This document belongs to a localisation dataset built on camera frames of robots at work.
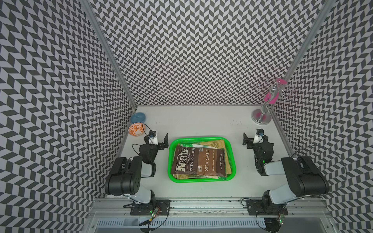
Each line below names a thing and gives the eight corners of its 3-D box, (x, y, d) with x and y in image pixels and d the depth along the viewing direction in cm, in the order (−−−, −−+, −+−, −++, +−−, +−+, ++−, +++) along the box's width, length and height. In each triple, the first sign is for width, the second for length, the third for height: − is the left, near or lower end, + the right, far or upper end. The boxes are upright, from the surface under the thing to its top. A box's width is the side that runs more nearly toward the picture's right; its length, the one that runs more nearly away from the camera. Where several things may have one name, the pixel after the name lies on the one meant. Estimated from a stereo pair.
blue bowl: (130, 124, 109) (129, 120, 106) (133, 115, 114) (132, 112, 111) (144, 124, 109) (142, 120, 106) (146, 115, 114) (145, 112, 111)
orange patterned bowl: (129, 136, 102) (126, 132, 99) (132, 124, 109) (130, 121, 105) (144, 136, 102) (142, 132, 99) (147, 124, 109) (146, 121, 105)
